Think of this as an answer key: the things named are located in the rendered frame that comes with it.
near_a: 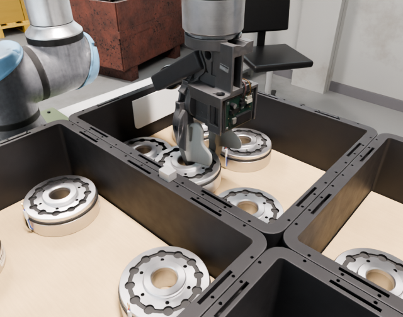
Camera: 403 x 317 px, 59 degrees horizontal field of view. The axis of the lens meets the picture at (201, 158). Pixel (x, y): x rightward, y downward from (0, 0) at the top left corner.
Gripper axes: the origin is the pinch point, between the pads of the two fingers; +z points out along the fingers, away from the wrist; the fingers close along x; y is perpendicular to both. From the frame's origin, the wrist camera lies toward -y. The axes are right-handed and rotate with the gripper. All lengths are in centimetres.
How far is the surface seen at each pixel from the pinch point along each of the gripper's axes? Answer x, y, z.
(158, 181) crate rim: -12.3, 5.5, -5.0
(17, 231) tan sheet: -26.5, -9.8, 5.0
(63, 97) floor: 68, -235, 89
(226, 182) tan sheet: 3.2, 2.7, 5.0
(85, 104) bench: 12, -68, 18
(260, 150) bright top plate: 11.4, 2.9, 2.1
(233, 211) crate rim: -9.6, 15.4, -5.0
